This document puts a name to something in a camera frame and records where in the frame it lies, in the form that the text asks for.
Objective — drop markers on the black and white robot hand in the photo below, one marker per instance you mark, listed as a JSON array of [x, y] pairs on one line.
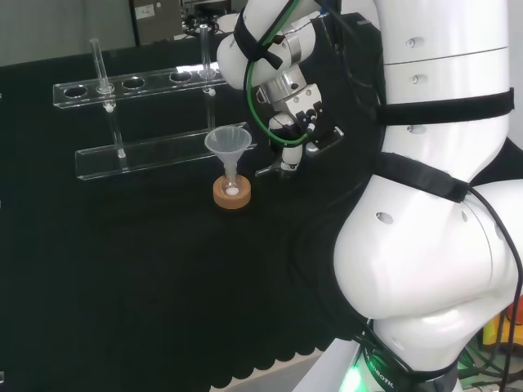
[[304, 112]]

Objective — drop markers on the translucent plastic funnel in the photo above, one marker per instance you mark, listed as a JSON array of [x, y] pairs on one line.
[[227, 141]]

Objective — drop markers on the clear acrylic funnel stand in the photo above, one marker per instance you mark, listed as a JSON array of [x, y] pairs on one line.
[[135, 155]]

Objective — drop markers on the small clear round-bottom flask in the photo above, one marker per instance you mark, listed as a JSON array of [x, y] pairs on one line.
[[231, 188]]

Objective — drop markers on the grey cabinet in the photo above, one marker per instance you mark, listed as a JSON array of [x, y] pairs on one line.
[[155, 20]]

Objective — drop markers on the black bench cloth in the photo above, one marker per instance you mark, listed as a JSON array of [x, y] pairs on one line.
[[143, 265]]

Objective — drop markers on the yellow stop button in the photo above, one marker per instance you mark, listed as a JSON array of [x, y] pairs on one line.
[[500, 330]]

